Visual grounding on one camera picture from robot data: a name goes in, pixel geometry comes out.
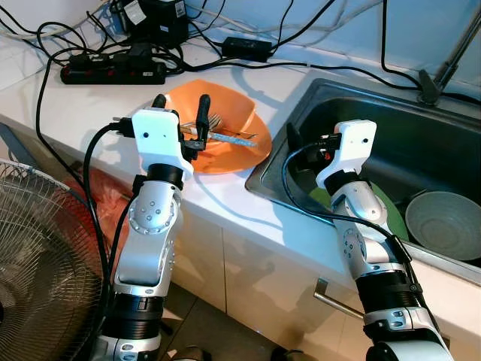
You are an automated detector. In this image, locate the wire guard fan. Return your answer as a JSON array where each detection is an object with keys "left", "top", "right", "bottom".
[{"left": 0, "top": 158, "right": 107, "bottom": 361}]

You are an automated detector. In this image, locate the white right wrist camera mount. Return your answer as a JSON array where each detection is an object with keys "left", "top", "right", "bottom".
[{"left": 316, "top": 120, "right": 378, "bottom": 189}]

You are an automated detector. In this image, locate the orange bowl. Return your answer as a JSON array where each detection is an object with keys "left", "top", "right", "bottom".
[{"left": 164, "top": 79, "right": 264, "bottom": 151}]

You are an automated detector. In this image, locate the green plate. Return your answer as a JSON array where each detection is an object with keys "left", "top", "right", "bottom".
[{"left": 308, "top": 180, "right": 411, "bottom": 243}]

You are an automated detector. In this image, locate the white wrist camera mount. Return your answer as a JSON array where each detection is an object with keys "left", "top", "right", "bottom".
[
  {"left": 316, "top": 120, "right": 378, "bottom": 189},
  {"left": 132, "top": 108, "right": 195, "bottom": 180}
]

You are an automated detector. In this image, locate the metal faucet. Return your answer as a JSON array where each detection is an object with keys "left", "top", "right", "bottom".
[{"left": 417, "top": 8, "right": 481, "bottom": 105}]

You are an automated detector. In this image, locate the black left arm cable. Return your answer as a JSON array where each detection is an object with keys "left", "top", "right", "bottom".
[{"left": 79, "top": 117, "right": 144, "bottom": 361}]

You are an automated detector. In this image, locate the metal bar cabinet handle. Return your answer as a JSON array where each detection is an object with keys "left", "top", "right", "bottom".
[{"left": 313, "top": 277, "right": 371, "bottom": 323}]

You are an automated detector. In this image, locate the large black power adapter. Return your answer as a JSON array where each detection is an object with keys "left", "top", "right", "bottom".
[{"left": 120, "top": 0, "right": 190, "bottom": 47}]

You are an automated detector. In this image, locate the black power strip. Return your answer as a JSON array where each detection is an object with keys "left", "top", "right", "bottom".
[{"left": 60, "top": 50, "right": 168, "bottom": 86}]

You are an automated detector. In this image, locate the white cabinet door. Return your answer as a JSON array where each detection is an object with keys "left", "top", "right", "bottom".
[{"left": 224, "top": 229, "right": 377, "bottom": 361}]

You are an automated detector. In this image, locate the stainless steel sink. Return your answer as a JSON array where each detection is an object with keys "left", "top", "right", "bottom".
[{"left": 246, "top": 77, "right": 481, "bottom": 285}]

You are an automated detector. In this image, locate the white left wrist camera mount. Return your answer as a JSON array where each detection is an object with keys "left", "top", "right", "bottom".
[{"left": 132, "top": 108, "right": 195, "bottom": 180}]

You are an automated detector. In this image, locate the orange plate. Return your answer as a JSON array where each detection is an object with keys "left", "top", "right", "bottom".
[{"left": 180, "top": 113, "right": 273, "bottom": 175}]

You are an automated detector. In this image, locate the small black power brick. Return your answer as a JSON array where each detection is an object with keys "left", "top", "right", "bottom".
[{"left": 222, "top": 36, "right": 274, "bottom": 63}]

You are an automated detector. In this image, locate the grey bowl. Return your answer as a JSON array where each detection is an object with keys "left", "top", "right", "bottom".
[{"left": 404, "top": 190, "right": 481, "bottom": 262}]

